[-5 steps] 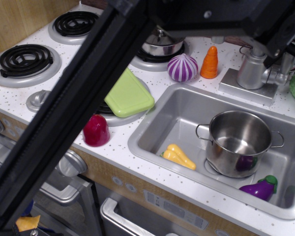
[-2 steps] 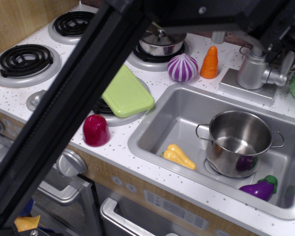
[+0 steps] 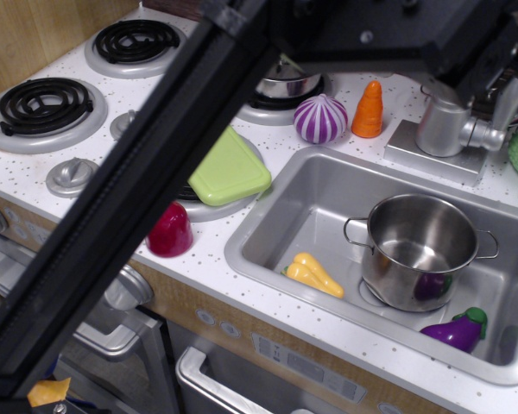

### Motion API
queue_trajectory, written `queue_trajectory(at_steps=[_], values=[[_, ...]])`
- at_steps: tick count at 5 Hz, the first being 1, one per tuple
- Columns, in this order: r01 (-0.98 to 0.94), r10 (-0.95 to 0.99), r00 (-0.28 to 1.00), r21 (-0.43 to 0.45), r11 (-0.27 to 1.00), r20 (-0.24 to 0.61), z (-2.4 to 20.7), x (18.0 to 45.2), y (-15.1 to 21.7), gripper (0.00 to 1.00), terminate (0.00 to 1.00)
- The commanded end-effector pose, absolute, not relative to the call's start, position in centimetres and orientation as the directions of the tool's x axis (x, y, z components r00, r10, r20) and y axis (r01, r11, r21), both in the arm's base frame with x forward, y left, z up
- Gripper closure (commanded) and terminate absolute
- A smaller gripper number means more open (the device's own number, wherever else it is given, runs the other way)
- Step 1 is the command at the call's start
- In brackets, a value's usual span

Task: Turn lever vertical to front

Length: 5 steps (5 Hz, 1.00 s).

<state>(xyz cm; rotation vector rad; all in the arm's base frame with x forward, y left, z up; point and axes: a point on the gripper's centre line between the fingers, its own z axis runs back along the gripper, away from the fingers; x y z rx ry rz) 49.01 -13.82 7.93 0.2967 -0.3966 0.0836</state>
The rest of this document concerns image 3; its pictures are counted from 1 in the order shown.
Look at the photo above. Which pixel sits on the silver faucet lever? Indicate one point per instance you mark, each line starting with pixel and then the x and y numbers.
pixel 490 135

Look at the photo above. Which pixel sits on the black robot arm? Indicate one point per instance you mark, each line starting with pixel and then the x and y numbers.
pixel 459 48

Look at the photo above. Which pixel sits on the silver sink basin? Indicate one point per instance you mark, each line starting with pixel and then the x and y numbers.
pixel 305 210

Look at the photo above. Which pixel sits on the green cutting board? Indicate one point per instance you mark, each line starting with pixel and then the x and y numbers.
pixel 229 172

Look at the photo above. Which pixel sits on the front right black burner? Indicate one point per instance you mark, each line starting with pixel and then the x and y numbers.
pixel 199 212

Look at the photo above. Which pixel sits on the black burner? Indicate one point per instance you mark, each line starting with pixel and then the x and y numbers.
pixel 199 212
pixel 45 115
pixel 134 49
pixel 268 111

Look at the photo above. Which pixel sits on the yellow toy squash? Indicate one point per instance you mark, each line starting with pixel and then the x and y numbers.
pixel 307 270

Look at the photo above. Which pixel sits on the red toy vegetable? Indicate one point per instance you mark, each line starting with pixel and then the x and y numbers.
pixel 172 235

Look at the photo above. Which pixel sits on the back right black burner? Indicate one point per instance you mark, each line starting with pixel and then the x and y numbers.
pixel 268 111

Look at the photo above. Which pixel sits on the purple striped toy onion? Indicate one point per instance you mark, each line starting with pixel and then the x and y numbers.
pixel 320 119

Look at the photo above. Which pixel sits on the small lidded steel pot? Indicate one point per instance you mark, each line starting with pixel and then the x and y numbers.
pixel 285 80

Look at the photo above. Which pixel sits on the orange toy carrot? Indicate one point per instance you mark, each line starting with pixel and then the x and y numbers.
pixel 368 118

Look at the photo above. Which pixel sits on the silver oven knob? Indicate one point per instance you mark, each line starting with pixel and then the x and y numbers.
pixel 128 290

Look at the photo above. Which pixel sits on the silver stove knob front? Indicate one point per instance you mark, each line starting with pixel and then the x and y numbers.
pixel 121 123

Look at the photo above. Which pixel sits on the silver stove knob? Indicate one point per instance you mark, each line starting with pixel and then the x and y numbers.
pixel 121 123
pixel 69 178

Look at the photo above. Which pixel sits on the large steel pot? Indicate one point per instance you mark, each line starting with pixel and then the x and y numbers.
pixel 416 249

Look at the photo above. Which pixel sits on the silver stove knob left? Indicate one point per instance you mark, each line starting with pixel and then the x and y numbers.
pixel 69 178

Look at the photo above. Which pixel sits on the silver toy faucet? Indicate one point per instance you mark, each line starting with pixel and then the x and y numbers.
pixel 447 143

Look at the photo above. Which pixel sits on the back left black burner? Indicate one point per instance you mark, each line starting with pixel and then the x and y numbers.
pixel 134 49

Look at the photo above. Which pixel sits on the purple toy eggplant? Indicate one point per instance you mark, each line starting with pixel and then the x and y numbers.
pixel 463 332

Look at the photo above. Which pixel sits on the front left black burner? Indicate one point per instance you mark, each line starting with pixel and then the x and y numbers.
pixel 45 115

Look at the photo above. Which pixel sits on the yellow cloth on floor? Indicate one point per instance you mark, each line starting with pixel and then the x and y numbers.
pixel 48 391

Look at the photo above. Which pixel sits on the silver dishwasher handle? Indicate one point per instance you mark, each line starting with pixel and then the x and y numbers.
pixel 225 385

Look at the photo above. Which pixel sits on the silver oven door handle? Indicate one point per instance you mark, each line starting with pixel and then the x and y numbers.
pixel 118 345

